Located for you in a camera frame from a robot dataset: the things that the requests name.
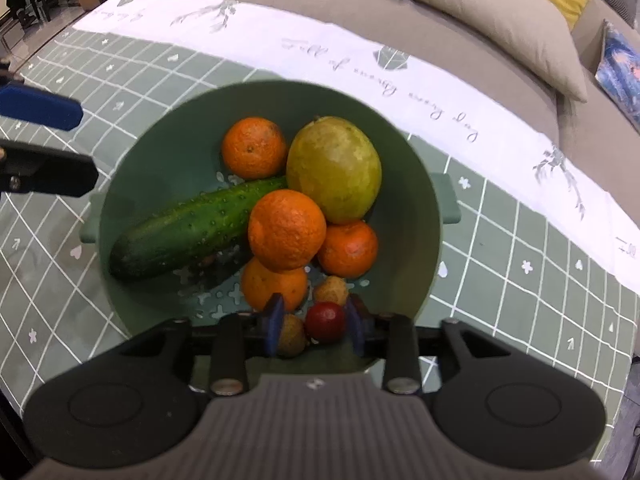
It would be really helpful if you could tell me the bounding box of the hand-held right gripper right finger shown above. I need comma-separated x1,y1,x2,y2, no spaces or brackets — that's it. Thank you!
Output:
344,295,519,396

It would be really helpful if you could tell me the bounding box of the blue patterned cushion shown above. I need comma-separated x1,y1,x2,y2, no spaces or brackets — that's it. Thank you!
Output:
595,19,640,136

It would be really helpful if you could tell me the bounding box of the small brown longan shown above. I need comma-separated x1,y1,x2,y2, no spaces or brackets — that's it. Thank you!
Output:
312,276,350,309
276,314,308,359

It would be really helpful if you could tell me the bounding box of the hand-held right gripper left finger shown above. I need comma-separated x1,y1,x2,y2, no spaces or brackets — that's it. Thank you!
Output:
116,293,286,397

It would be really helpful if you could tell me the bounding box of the small red fruit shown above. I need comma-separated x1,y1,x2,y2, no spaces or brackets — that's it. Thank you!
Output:
305,302,347,344

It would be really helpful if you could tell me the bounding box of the beige cushion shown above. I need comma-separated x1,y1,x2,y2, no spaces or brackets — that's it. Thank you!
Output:
373,0,590,104

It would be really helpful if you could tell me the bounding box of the green plastic colander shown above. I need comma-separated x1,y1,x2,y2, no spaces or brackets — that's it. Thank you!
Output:
79,80,461,393

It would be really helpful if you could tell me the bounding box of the green cucumber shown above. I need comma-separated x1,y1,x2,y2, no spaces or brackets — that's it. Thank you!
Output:
109,176,289,284

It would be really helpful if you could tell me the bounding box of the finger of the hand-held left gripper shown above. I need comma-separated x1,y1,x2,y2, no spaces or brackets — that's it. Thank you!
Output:
0,57,85,133
0,138,100,199

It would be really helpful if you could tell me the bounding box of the green grid tablecloth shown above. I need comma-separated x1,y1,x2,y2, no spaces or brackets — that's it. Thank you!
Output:
0,0,640,480

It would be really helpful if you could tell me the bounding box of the orange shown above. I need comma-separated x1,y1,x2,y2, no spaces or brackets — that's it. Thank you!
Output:
247,189,328,272
221,117,289,181
317,220,380,280
241,256,310,314

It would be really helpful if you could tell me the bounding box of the grey sofa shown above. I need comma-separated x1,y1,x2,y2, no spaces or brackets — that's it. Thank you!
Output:
129,0,640,202

